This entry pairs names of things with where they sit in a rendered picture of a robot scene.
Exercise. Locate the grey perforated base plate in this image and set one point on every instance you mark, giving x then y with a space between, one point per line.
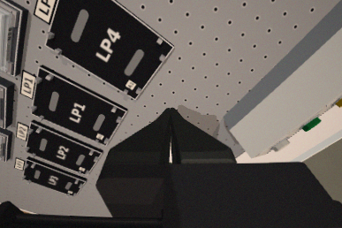
222 49

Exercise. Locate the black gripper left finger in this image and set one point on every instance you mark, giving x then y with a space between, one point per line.
150 144

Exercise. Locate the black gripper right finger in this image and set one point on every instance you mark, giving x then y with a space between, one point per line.
191 145

